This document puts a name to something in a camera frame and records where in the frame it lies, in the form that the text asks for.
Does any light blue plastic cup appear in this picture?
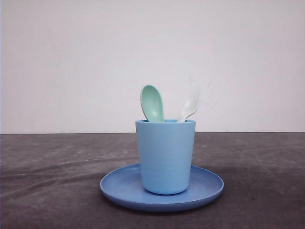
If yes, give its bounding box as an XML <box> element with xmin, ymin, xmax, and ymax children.
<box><xmin>135</xmin><ymin>119</ymin><xmax>196</xmax><ymax>195</ymax></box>

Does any mint green plastic spoon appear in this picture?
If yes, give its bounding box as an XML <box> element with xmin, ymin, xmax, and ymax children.
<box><xmin>140</xmin><ymin>85</ymin><xmax>164</xmax><ymax>123</ymax></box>

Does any white plastic fork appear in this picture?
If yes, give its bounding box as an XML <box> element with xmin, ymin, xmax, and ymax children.
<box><xmin>177</xmin><ymin>80</ymin><xmax>201</xmax><ymax>123</ymax></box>

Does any blue plastic plate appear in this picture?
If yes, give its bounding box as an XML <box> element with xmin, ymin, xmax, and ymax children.
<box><xmin>100</xmin><ymin>164</ymin><xmax>224</xmax><ymax>212</ymax></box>

